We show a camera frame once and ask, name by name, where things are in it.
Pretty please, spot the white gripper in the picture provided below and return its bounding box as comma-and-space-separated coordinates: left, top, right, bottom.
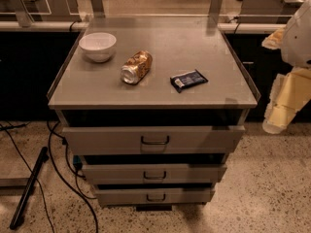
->
261, 0, 311, 134

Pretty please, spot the grey top drawer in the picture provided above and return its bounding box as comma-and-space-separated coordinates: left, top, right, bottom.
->
63, 126, 245, 155

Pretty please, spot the grey drawer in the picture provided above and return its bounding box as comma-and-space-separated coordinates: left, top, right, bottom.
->
83, 164, 226, 184
63, 126, 245, 155
95, 187, 215, 207

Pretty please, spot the grey middle drawer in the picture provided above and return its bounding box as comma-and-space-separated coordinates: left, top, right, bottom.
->
83, 164, 226, 184

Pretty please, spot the grey drawer cabinet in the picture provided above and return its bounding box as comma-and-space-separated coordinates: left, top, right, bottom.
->
46, 16, 261, 212

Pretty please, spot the grey bottom drawer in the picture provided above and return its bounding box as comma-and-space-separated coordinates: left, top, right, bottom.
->
95, 187, 215, 207

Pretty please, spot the dark blue snack packet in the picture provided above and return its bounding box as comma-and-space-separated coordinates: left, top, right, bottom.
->
170, 70, 208, 93

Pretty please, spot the gold crushed soda can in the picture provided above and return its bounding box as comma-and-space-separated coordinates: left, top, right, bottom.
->
121, 50, 153, 84

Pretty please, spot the white ceramic bowl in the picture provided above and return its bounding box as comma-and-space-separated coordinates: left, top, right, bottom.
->
79, 32, 117, 63

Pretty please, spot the black bar on floor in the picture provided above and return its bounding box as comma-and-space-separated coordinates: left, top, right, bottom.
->
10, 147, 49, 230

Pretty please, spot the white horizontal rail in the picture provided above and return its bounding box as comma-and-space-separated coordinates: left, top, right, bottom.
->
0, 21, 284, 34

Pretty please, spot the black floor cable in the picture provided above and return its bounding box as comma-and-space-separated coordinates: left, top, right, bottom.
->
0, 119, 99, 233

